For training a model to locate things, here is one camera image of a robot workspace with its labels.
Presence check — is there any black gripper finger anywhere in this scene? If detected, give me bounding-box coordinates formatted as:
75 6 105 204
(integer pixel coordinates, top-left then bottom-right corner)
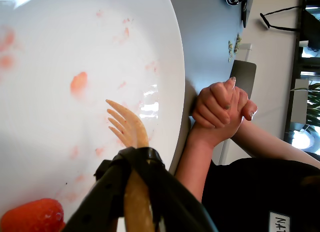
61 147 133 232
129 146 218 232

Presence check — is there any light wooden fork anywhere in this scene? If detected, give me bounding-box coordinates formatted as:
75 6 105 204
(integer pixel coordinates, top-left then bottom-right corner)
105 99 155 232

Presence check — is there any whole red strawberry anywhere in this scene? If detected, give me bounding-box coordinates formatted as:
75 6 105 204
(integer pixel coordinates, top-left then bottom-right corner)
0 198 66 232

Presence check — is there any person's right forearm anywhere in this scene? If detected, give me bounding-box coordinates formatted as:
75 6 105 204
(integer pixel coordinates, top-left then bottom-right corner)
231 120 320 169

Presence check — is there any small orange strawberry piece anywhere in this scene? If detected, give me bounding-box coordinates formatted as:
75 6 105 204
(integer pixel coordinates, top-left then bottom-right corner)
70 71 88 95

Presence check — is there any person's left hand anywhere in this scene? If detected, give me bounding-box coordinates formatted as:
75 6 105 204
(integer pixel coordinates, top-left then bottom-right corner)
190 88 258 144

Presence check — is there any person's right hand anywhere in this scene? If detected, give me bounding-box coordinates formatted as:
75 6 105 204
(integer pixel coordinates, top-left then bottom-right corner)
191 76 238 129

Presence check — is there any white name tag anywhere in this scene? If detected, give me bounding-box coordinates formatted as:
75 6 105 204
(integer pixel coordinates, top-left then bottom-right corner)
268 210 292 232

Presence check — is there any grey phone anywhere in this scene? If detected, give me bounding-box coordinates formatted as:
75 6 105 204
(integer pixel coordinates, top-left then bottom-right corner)
229 60 258 99

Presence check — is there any large white plate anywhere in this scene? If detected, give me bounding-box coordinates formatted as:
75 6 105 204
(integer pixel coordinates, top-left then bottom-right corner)
0 0 186 232

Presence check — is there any gray cabinet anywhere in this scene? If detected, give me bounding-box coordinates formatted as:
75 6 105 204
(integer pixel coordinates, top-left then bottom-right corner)
283 78 312 144

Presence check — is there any green crumb pile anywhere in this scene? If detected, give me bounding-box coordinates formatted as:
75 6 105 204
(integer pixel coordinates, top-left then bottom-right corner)
227 33 243 63

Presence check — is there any green potted plant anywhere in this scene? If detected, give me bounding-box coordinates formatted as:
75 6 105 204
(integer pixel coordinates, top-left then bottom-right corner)
290 83 320 129

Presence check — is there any black flat device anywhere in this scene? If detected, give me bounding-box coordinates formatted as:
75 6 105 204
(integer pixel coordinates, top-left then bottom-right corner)
240 0 256 29

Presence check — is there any black bag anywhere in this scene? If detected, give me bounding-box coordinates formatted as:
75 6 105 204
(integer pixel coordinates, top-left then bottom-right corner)
299 9 320 50

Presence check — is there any white post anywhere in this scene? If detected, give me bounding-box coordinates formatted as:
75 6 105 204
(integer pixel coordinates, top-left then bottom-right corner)
239 43 253 62

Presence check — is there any black bag strap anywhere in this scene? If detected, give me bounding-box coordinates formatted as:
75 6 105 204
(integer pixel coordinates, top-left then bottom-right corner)
259 5 305 33

